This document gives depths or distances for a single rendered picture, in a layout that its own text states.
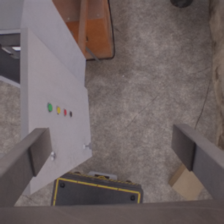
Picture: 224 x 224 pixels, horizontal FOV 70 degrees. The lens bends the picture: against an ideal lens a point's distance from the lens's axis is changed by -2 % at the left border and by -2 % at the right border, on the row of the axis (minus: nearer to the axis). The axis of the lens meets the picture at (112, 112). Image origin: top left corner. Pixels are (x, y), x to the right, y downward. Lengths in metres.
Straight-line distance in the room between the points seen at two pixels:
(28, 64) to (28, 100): 0.09
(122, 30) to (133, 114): 0.91
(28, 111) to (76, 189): 1.06
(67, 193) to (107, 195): 0.31
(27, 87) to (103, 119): 1.25
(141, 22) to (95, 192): 1.69
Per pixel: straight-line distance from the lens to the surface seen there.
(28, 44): 0.48
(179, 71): 1.78
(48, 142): 0.17
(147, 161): 1.63
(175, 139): 0.17
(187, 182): 1.59
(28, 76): 0.44
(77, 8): 1.36
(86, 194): 1.40
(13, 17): 0.54
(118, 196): 1.36
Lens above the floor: 1.60
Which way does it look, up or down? 81 degrees down
